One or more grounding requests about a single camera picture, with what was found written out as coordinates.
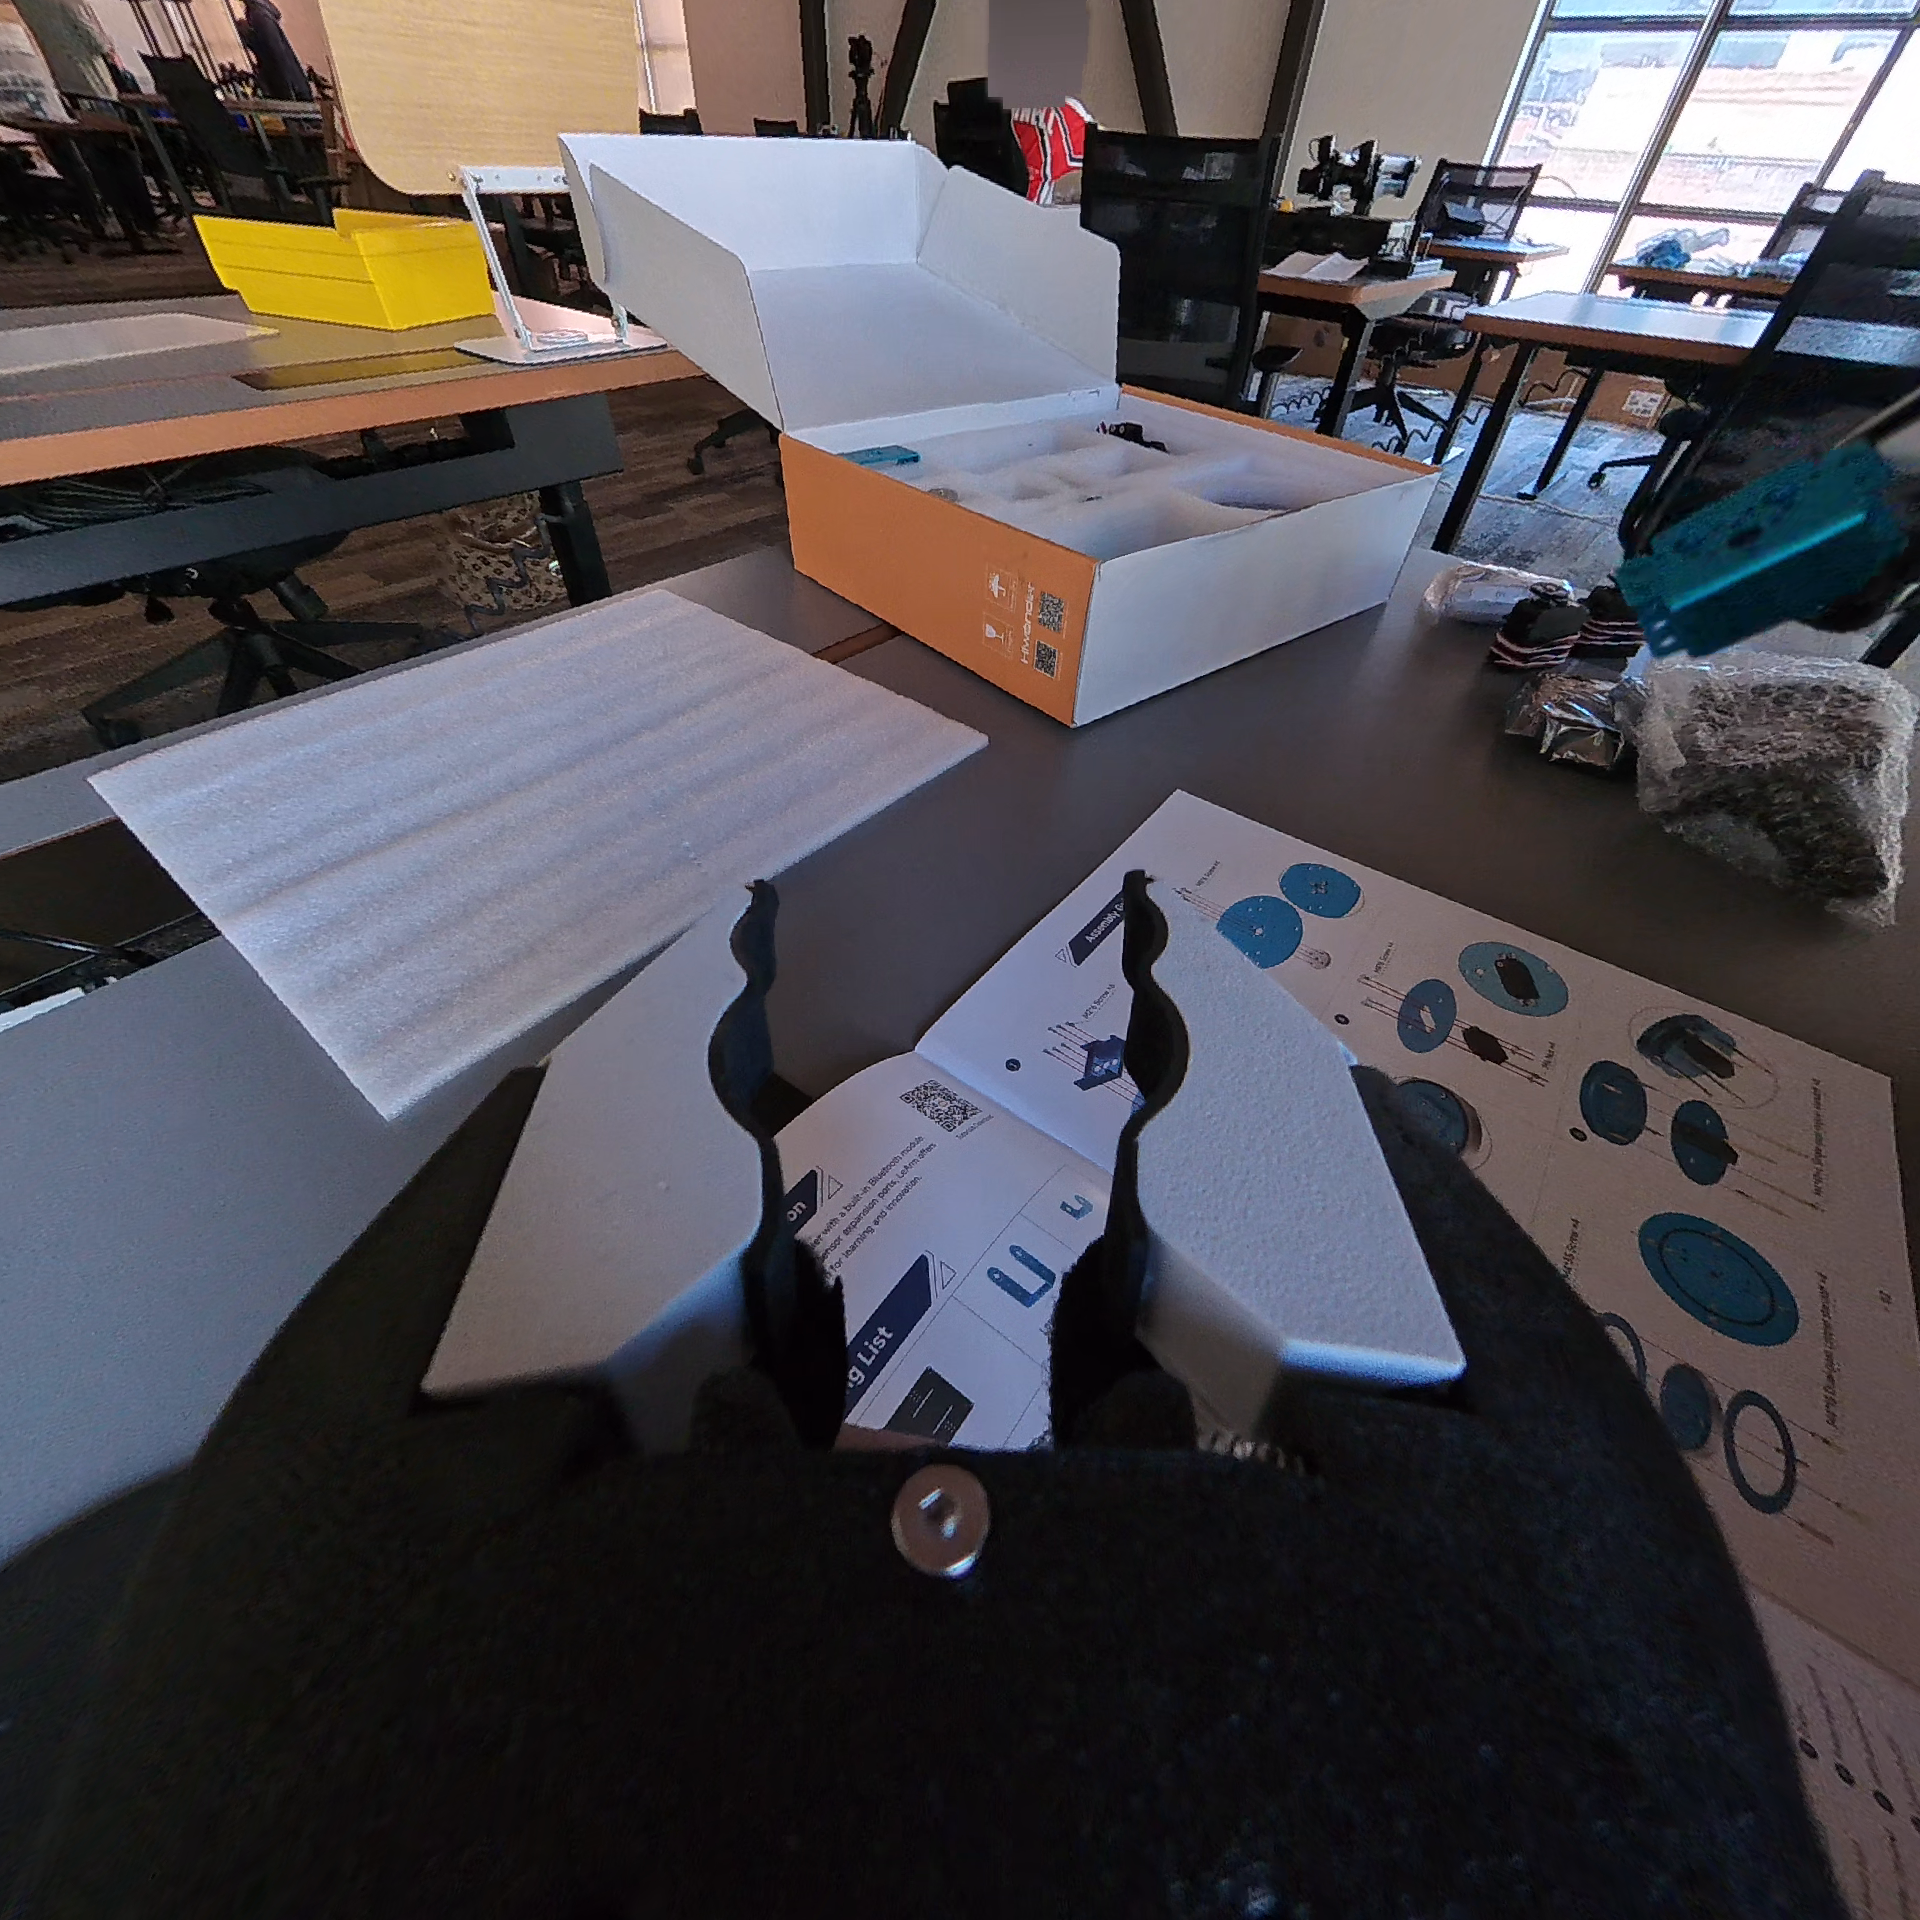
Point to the white metal stand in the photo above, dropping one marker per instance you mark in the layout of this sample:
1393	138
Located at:
557	339

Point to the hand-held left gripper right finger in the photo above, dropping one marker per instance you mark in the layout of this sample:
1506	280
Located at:
1289	1201

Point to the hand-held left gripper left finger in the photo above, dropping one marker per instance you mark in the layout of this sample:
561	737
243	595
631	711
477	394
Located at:
600	1201

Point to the white plastic bag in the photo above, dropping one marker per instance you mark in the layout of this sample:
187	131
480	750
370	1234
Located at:
1478	593

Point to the white flat tray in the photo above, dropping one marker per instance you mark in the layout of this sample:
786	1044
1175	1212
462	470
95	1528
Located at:
119	340

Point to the black office chair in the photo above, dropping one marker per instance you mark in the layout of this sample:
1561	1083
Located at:
255	644

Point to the bubble wrap package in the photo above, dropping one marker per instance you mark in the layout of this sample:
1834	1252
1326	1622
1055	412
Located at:
1770	779

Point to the brown desk divider strip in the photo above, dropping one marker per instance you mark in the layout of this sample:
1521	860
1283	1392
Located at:
855	643

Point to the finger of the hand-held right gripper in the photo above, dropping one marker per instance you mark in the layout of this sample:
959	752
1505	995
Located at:
1867	604
1878	434

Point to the white and orange cardboard box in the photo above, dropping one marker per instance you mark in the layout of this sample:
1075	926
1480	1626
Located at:
930	600

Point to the large grid window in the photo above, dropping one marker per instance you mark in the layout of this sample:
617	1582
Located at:
1694	105

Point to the yellow plastic bin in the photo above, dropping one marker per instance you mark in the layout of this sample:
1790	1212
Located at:
406	228
299	276

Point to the rounded light wood panel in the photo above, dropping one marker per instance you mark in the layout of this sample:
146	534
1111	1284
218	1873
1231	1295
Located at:
480	90

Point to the patterned ceramic pot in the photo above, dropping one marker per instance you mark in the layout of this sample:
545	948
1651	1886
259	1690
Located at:
493	559

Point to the white foam sheet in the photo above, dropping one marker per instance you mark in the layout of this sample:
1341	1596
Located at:
523	839

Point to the white user manual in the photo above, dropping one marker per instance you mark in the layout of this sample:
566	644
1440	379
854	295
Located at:
1575	930

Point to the camera tripod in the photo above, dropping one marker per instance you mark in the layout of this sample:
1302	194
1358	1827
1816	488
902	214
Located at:
863	90

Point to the black mesh chair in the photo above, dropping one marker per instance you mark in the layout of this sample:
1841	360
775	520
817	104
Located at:
1177	255

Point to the grey table with wooden edge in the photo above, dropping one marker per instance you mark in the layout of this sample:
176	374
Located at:
299	422

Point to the group of black office chairs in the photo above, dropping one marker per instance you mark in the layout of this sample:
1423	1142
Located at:
149	164

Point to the black servo with black disc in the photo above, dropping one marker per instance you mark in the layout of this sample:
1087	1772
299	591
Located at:
1605	623
1533	628

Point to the silver foil bag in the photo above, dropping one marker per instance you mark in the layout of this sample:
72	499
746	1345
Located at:
1573	720

